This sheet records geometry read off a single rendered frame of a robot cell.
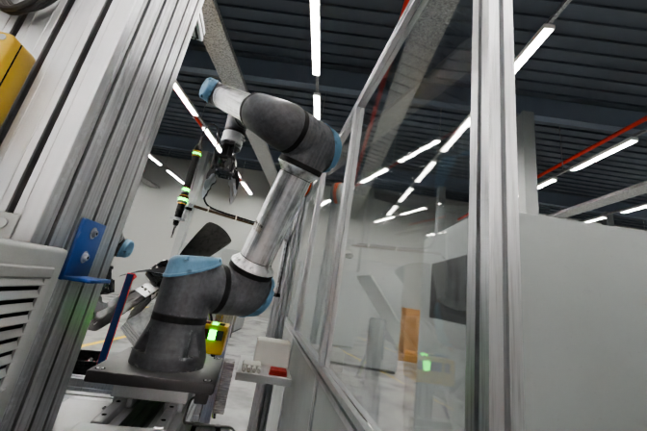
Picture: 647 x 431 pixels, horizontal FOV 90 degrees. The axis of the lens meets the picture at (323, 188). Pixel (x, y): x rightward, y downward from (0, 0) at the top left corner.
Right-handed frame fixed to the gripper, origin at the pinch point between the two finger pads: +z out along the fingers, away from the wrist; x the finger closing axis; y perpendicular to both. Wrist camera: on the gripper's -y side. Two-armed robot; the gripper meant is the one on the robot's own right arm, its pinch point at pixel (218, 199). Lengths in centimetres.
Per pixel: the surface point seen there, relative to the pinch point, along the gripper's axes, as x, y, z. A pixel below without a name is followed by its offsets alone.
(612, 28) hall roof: 485, -218, -447
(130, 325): -27, -38, 49
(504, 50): 47, 80, -12
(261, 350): 27, -62, 55
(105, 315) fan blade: -40, -44, 47
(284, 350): 38, -62, 54
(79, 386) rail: -28, -13, 64
